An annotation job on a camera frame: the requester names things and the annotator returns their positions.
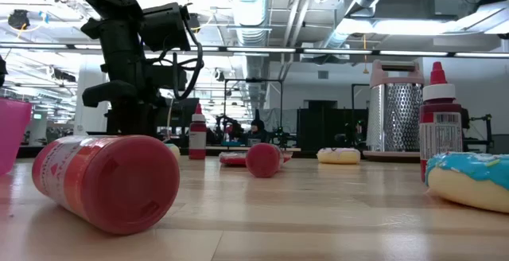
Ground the white building column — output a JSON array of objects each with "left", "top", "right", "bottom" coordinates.
[{"left": 74, "top": 60, "right": 109, "bottom": 135}]

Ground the black computer monitor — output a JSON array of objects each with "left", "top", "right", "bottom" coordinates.
[{"left": 158, "top": 97, "right": 200, "bottom": 129}]

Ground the pale yellow toy donut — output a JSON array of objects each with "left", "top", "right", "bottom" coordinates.
[{"left": 164, "top": 142, "right": 182, "bottom": 162}]

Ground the black cabinet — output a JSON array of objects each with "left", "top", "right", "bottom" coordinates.
[{"left": 296, "top": 107, "right": 370, "bottom": 153}]

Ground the metal box grater pink trim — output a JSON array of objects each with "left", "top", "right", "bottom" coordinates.
[{"left": 363, "top": 59, "right": 426, "bottom": 163}]

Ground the ribbed silver ceiling duct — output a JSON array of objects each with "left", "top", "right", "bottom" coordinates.
[{"left": 227, "top": 0, "right": 273, "bottom": 111}]

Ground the red squeeze bottle barcode label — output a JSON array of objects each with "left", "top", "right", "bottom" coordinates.
[{"left": 418, "top": 60, "right": 464, "bottom": 184}]

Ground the translucent pink plastic bin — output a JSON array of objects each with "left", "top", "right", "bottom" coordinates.
[{"left": 0, "top": 97, "right": 33, "bottom": 175}]

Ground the black metal rack frame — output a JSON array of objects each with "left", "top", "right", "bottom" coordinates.
[{"left": 223, "top": 78, "right": 285, "bottom": 147}]

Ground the person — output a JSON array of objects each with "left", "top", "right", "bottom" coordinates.
[{"left": 243, "top": 118, "right": 272, "bottom": 147}]

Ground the small red squeeze bottle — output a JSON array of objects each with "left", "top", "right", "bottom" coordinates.
[{"left": 188, "top": 103, "right": 208, "bottom": 161}]

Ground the blue frosted toy donut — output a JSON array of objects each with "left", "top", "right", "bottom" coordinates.
[{"left": 424, "top": 151, "right": 509, "bottom": 215}]

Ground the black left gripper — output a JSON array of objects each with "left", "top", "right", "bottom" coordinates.
[{"left": 80, "top": 13, "right": 188, "bottom": 138}]

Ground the red-orange squeeze bottle white label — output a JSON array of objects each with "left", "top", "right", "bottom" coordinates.
[{"left": 31, "top": 134, "right": 181, "bottom": 236}]

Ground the black ceiling-mounted device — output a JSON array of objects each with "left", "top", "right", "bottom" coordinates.
[{"left": 6, "top": 9, "right": 32, "bottom": 31}]

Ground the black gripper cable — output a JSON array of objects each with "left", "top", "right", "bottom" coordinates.
[{"left": 170, "top": 6, "right": 205, "bottom": 102}]

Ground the orange squeeze bottle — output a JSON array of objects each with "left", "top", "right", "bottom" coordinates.
[{"left": 245, "top": 142, "right": 285, "bottom": 179}]

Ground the long ceiling light strip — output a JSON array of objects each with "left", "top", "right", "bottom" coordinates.
[{"left": 0, "top": 41, "right": 509, "bottom": 59}]

